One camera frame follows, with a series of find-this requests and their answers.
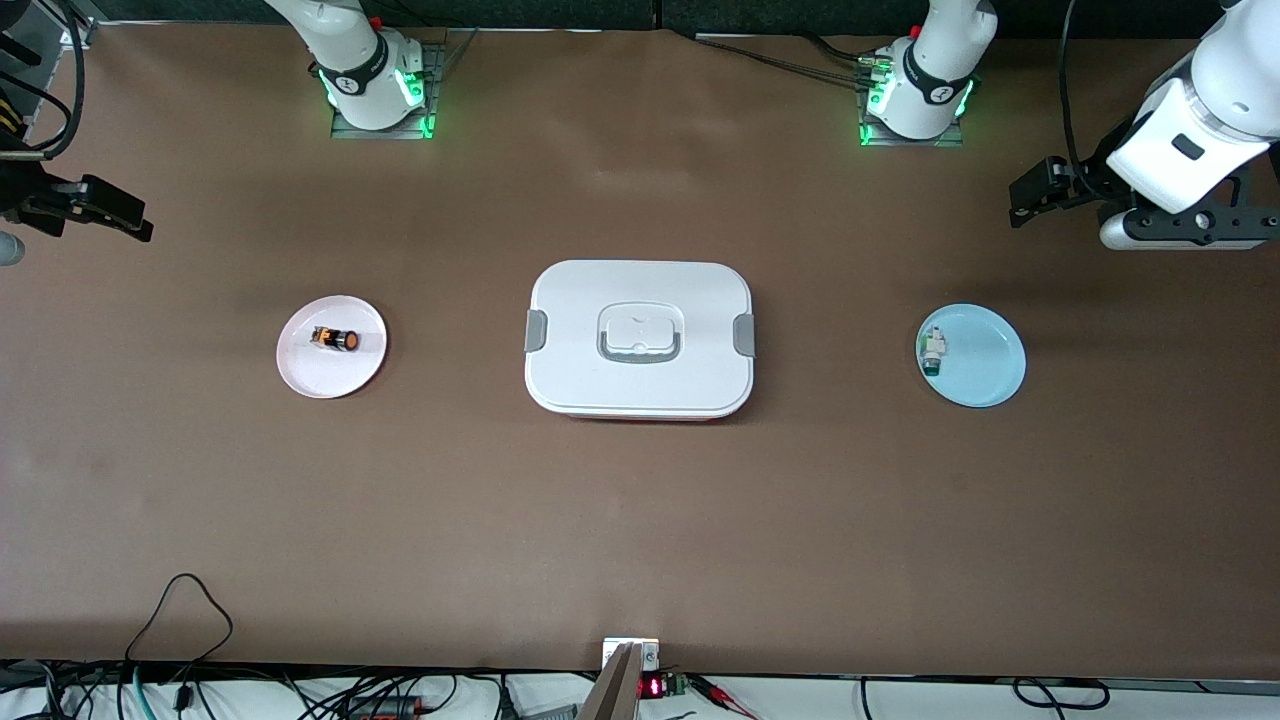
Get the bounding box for white lunch box grey handle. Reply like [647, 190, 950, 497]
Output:
[524, 259, 756, 421]

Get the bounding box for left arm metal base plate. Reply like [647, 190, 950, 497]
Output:
[858, 95, 967, 149]

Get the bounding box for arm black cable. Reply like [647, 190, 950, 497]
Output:
[0, 0, 89, 159]
[1060, 0, 1141, 201]

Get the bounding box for black base power cables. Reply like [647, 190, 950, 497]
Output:
[690, 30, 881, 86]

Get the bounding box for pink round plate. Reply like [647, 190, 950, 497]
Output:
[276, 294, 389, 400]

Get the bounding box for light blue round plate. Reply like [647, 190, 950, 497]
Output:
[916, 303, 1028, 409]

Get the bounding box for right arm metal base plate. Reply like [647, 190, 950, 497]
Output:
[330, 42, 448, 141]

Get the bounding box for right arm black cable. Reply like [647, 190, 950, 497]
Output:
[0, 0, 89, 159]

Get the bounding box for aluminium frame profile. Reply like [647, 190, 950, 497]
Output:
[58, 0, 98, 48]

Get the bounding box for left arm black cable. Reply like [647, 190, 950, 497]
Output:
[1060, 0, 1141, 201]

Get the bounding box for thin black looped cable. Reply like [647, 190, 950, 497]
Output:
[125, 572, 236, 713]

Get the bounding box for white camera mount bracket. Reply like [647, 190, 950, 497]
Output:
[602, 637, 661, 673]

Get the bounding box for red black test leads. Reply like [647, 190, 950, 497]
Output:
[690, 676, 761, 719]

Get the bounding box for camera mount pole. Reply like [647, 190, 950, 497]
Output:
[575, 642, 643, 720]

